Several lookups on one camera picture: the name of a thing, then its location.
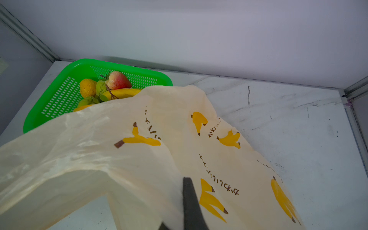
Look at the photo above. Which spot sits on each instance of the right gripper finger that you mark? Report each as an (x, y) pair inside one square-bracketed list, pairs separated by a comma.
[(193, 217)]

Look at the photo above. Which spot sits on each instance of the banana print plastic bag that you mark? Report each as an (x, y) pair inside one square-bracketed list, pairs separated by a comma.
[(137, 151)]

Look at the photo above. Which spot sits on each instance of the green fake pear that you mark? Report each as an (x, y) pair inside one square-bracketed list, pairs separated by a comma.
[(100, 88), (88, 101)]

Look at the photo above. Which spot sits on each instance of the red fake strawberry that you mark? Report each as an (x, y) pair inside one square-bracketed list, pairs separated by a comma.
[(116, 80)]

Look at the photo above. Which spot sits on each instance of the orange fake fruit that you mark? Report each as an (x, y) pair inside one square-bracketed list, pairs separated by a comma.
[(88, 88)]

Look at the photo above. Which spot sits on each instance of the green plastic basket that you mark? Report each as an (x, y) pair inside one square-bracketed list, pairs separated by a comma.
[(63, 94)]

